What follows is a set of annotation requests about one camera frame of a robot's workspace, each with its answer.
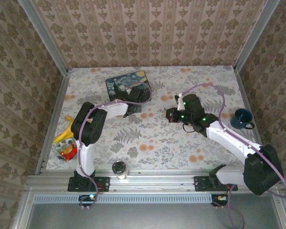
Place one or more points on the starry night print black box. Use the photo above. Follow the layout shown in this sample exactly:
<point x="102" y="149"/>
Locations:
<point x="124" y="81"/>

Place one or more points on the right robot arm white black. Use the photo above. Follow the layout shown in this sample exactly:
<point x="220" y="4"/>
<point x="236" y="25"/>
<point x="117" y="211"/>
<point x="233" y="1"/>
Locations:
<point x="228" y="136"/>

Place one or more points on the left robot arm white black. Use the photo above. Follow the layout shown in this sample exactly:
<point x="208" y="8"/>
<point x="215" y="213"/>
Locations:
<point x="90" y="124"/>

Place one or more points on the dark blue mug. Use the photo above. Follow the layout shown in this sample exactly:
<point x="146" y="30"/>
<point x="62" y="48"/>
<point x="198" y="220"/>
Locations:
<point x="240" y="117"/>

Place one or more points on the yellow toy banana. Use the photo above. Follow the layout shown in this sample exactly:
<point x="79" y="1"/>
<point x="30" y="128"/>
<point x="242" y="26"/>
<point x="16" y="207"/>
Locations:
<point x="65" y="134"/>

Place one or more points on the red snack packet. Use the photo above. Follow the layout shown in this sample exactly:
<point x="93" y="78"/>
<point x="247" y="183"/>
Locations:
<point x="70" y="155"/>

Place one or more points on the floral patterned bowl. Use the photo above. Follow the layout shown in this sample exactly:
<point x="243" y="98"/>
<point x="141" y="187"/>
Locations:
<point x="62" y="145"/>

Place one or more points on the grey metal panel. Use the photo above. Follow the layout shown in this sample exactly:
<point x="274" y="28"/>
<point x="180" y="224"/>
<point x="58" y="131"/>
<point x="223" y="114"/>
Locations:
<point x="145" y="217"/>

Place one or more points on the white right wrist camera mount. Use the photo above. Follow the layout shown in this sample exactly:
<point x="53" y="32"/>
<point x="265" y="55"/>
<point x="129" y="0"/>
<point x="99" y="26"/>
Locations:
<point x="180" y="102"/>

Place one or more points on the aluminium table side rail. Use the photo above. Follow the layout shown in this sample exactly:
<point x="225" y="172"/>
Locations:
<point x="246" y="95"/>
<point x="53" y="124"/>

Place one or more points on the aluminium front frame rail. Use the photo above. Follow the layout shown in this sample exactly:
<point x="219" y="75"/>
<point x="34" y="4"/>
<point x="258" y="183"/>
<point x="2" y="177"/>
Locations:
<point x="157" y="181"/>

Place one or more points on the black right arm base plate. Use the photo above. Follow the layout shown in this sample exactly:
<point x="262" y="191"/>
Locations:
<point x="202" y="183"/>

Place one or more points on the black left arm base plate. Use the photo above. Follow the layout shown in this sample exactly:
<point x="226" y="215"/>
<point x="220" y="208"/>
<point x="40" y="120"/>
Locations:
<point x="102" y="183"/>

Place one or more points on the aluminium frame post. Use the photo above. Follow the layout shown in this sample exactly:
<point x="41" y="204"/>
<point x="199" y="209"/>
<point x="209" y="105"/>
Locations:
<point x="45" y="38"/>
<point x="255" y="35"/>

